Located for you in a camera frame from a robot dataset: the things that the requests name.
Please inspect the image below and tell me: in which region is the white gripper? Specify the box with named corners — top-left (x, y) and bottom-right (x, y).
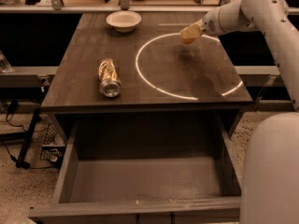
top-left (179, 7), bottom-right (224, 39)

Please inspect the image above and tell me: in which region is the orange fruit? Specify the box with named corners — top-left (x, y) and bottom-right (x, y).
top-left (181, 38), bottom-right (195, 45)

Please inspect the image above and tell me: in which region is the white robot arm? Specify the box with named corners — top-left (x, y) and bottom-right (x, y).
top-left (180, 0), bottom-right (299, 224)

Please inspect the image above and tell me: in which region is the open grey top drawer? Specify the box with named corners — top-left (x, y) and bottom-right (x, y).
top-left (29, 111), bottom-right (241, 224)

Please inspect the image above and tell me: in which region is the white bowl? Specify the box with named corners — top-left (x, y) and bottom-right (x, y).
top-left (106, 10), bottom-right (141, 33)

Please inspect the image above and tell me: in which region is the crushed gold soda can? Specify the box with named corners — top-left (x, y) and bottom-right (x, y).
top-left (98, 58), bottom-right (121, 98)

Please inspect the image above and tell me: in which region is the clear plastic bottle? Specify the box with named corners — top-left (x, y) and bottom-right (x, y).
top-left (0, 50), bottom-right (14, 73)

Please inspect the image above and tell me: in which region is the black stand leg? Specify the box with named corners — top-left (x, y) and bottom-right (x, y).
top-left (16, 109), bottom-right (40, 169)

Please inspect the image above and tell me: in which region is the wire mesh basket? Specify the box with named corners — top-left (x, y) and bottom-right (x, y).
top-left (40, 124), bottom-right (65, 168)

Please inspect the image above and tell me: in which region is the black floor cable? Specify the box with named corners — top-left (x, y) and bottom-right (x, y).
top-left (0, 100), bottom-right (57, 170)

